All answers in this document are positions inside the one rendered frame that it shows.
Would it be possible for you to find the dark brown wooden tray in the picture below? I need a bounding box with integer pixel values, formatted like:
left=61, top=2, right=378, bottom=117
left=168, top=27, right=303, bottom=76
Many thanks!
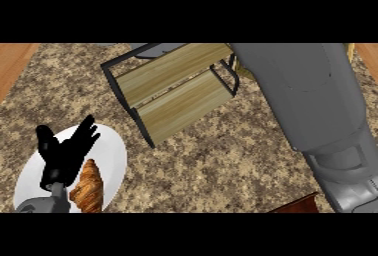
left=269, top=191, right=322, bottom=214

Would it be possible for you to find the brown croissant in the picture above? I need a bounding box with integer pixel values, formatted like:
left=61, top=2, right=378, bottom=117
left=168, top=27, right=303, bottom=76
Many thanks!
left=68, top=158, right=105, bottom=214

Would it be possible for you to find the white oval plate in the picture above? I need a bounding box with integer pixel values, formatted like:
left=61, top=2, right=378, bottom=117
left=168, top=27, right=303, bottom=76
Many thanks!
left=13, top=123, right=128, bottom=214

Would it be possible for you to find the wooden tiered shelf black frame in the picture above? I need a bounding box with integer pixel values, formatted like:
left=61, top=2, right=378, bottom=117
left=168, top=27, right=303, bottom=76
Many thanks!
left=99, top=43, right=257, bottom=149

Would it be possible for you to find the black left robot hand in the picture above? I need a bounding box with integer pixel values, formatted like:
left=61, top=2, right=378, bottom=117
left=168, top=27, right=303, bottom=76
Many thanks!
left=35, top=114, right=102, bottom=192

